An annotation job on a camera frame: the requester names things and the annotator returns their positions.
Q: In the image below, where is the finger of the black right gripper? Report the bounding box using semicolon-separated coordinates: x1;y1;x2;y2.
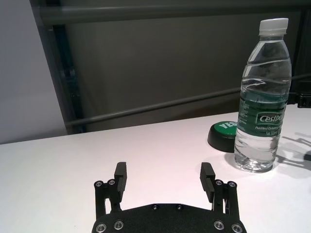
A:
297;93;311;109

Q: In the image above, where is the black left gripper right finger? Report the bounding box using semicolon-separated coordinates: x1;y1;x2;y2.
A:
199;162;242;217

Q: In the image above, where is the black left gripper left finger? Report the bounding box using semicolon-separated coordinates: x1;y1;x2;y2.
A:
93;162;129;217

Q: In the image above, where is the clear water bottle green label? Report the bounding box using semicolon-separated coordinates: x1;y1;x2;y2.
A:
233;18;292;173

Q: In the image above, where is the green YES button black base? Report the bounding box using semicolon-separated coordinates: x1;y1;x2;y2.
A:
207;120;240;153

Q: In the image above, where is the wide grey horizontal beam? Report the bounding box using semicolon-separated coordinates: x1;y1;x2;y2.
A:
40;3;311;26

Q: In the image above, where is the dark vertical frame post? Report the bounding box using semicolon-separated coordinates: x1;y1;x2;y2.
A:
293;0;311;97

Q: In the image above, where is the grey horizontal rail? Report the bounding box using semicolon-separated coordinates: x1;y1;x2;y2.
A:
65;74;311;127

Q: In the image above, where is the blue vertical frame post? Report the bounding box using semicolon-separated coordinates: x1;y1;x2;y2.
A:
52;25;85;134

